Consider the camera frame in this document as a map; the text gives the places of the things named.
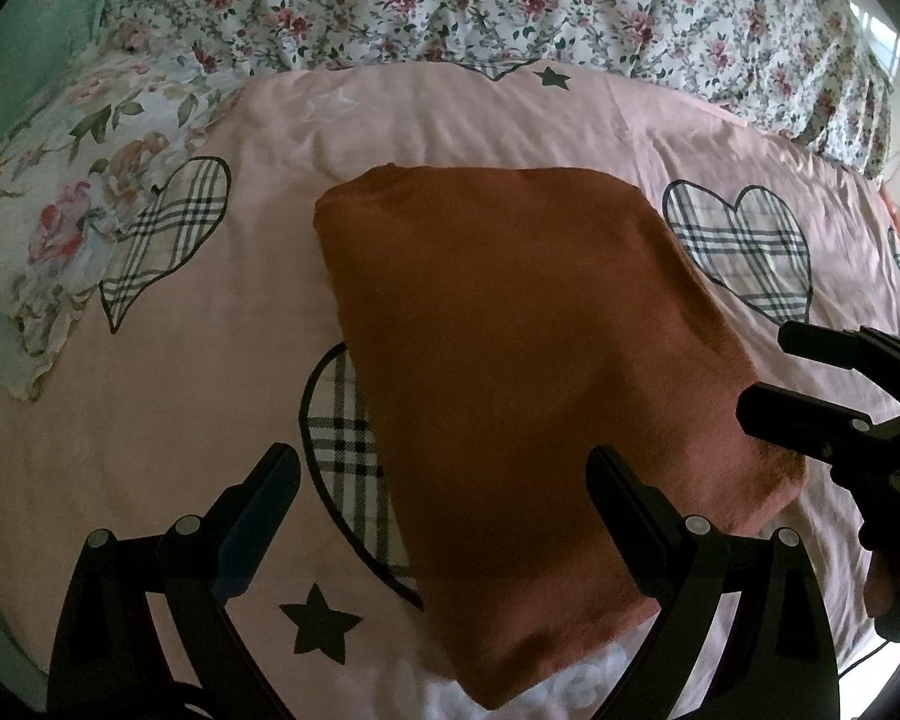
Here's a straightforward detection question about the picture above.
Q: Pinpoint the pink heart print bed sheet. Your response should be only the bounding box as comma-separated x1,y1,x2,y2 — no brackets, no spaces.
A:
0,58,900,720

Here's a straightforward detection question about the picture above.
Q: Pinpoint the small flower print quilt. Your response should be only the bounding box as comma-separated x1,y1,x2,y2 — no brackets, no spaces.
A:
101,0,897,181

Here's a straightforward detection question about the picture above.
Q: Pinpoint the orange garment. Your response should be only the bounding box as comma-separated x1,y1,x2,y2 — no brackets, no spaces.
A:
313,161,809,712

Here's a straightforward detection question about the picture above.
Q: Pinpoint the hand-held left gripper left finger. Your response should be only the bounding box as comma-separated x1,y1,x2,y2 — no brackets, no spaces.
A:
45,442,305,720

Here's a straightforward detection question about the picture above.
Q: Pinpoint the rose print ruffled pillow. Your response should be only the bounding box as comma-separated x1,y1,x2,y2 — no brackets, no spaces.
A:
0,52,248,402

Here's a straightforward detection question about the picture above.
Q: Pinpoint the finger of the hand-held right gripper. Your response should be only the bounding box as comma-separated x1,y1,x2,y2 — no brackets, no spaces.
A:
735,381,900,470
777,319,900,395

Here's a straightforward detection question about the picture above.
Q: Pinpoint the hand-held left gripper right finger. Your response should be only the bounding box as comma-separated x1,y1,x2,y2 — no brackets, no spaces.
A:
583,444,842,720

